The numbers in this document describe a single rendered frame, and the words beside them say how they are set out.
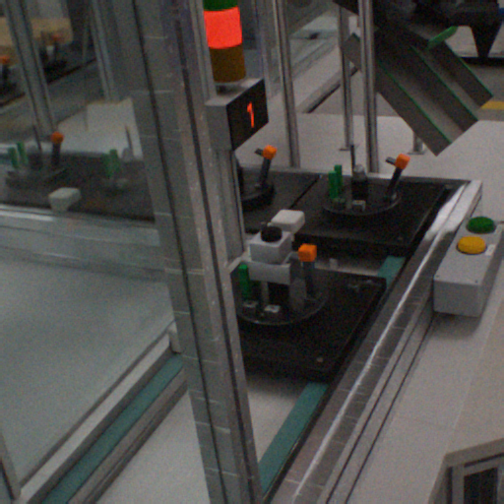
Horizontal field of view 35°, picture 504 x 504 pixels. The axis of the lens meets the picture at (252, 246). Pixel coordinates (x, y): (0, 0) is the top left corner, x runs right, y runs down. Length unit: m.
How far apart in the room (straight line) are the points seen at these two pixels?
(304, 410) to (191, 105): 0.60
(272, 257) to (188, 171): 0.63
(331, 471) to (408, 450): 0.19
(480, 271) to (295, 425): 0.41
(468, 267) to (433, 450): 0.31
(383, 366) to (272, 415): 0.16
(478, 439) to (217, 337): 0.63
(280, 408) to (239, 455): 0.48
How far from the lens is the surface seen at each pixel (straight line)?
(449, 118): 1.66
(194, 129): 0.46
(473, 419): 1.11
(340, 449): 0.92
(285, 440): 0.95
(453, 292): 1.21
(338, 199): 1.36
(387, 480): 1.02
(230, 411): 0.54
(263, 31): 2.35
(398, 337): 1.08
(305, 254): 1.06
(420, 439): 1.08
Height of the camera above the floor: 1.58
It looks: 28 degrees down
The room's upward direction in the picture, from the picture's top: 7 degrees counter-clockwise
